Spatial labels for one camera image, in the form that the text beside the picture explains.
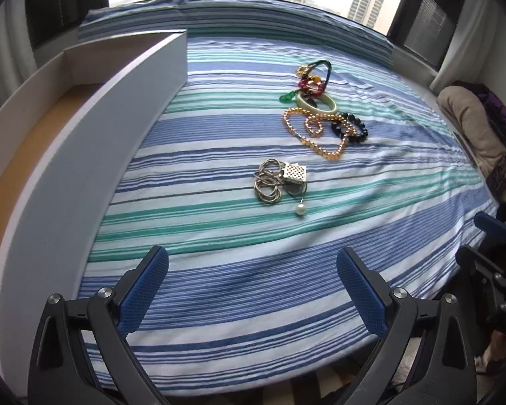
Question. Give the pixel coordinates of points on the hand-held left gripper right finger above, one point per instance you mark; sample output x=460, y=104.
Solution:
x=362, y=291

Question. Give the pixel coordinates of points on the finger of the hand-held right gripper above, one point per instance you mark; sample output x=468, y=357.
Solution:
x=491, y=225

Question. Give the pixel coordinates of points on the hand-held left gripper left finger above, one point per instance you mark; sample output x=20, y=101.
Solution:
x=145, y=291

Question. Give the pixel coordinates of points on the white pearl drop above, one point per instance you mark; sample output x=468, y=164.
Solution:
x=299, y=210

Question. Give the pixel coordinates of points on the square silver pendant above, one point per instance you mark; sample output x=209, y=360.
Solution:
x=295, y=173

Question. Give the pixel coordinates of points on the white box with cardboard bottom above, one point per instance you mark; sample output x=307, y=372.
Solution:
x=88, y=156

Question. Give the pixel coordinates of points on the pale green jade bangle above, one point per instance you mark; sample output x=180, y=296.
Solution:
x=303, y=102

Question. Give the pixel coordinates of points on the green pendant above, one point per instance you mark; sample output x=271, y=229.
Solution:
x=286, y=98

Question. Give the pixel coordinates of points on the blue green striped bedsheet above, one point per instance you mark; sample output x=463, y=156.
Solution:
x=236, y=261

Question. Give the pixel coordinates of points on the beige cushion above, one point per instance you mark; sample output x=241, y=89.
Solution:
x=468, y=122

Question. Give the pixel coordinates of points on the white curtain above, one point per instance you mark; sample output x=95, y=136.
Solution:
x=4, y=71
x=464, y=50

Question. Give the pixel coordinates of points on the dark window blind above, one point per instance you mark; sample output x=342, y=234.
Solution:
x=67, y=4
x=430, y=21

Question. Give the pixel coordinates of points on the grey high-rise building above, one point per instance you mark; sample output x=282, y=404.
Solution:
x=367, y=2

